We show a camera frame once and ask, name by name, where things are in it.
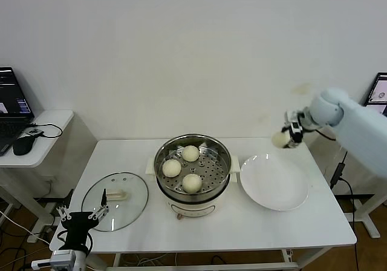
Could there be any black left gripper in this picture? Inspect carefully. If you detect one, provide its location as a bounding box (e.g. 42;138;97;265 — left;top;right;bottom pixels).
57;188;110;250

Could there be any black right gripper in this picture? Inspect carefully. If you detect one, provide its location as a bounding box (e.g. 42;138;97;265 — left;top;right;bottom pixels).
282;124;305;149

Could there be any white steamed baozi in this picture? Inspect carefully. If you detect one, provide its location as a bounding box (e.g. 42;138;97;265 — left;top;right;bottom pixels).
181;174;203;193
181;145;200;162
271;131;291;149
162;158;183;178

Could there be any round glass pot lid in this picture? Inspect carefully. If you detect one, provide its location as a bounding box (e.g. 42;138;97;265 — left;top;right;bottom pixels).
81;172;149;232

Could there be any perforated steel steamer basket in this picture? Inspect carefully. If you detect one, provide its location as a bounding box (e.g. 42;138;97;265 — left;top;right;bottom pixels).
146;134;242;200

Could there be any round white plate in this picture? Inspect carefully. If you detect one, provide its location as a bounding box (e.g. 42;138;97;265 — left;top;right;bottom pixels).
240;154;310;212

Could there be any white work table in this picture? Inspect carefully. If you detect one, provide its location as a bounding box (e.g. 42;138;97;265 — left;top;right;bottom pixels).
50;137;357;271

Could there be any black computer mouse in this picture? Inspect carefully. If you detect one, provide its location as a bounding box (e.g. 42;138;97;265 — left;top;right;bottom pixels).
12;135;36;156

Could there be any white side table with mouse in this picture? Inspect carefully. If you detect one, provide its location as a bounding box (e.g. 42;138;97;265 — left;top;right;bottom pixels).
0;109;75;243

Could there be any grey laptop with pink windows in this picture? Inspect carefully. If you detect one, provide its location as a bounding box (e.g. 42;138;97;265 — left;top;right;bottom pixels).
364;72;387;116

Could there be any black laptop with dark screen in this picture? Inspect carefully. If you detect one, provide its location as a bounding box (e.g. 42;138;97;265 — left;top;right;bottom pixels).
0;67;36;156

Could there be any white electric cooker pot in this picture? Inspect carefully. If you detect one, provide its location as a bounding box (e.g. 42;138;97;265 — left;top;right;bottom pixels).
155;174;238;221

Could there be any white side table with label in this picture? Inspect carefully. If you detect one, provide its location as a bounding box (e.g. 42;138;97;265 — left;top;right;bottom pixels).
350;168;382;240

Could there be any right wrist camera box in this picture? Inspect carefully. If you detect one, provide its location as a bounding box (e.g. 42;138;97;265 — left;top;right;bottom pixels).
284;110;305;126

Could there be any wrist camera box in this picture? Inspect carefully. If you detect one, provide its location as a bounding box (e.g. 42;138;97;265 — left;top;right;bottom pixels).
31;249;76;269
284;110;305;126

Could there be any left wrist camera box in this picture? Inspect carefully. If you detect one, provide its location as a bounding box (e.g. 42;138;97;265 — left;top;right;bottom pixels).
31;249;76;269

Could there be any black cable with adapter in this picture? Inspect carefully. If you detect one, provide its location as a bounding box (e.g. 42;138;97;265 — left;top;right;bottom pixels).
330;151;360;271

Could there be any white floor cable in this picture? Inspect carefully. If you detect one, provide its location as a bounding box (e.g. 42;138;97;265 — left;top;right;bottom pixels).
0;209;51;244

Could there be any thin black hub cable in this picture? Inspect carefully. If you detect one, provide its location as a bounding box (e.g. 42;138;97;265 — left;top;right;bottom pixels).
31;121;64;139

